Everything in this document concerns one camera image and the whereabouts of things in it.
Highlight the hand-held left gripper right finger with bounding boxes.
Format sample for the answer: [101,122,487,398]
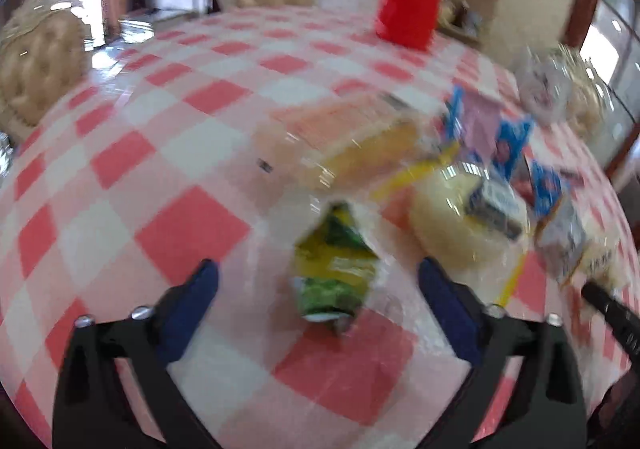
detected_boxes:
[419,256,588,449]

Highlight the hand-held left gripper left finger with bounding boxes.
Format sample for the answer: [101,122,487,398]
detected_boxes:
[52,258,221,449]

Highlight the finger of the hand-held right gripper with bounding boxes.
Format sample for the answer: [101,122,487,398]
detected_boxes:
[581,281,640,361]

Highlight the green yellow snack packet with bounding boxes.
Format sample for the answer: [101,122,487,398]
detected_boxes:
[294,201,382,336]

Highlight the blue cartoon snack packet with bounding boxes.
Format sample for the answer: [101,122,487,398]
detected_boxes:
[492,116,533,180]

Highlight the pink snack packet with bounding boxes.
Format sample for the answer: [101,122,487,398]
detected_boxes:
[460,89,502,162]

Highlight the round white bun in wrap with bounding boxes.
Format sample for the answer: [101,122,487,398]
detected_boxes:
[372,144,533,310]

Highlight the white blue snack packet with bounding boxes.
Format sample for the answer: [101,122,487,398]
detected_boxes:
[535,201,588,285]

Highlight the red white checked tablecloth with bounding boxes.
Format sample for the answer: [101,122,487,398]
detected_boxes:
[0,6,638,449]

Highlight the small blue snack packet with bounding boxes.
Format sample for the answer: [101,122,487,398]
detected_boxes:
[530,161,568,217]

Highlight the clear pack of yellow cake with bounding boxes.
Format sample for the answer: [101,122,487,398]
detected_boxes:
[255,94,426,192]

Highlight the clear blue-edged snack packet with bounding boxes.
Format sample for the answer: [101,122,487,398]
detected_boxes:
[444,88,467,140]

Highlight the cream tufted chair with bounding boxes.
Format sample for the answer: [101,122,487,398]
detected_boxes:
[555,44,613,140]
[0,0,93,140]

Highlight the white floral teapot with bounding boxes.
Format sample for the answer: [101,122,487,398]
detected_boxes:
[517,49,573,124]

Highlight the white television cabinet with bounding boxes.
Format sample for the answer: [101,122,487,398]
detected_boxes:
[120,10,168,32]

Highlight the brown framed glass door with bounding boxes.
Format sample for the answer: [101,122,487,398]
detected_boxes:
[565,0,640,170]

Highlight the red plastic jug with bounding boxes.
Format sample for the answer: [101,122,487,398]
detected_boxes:
[375,0,443,52]

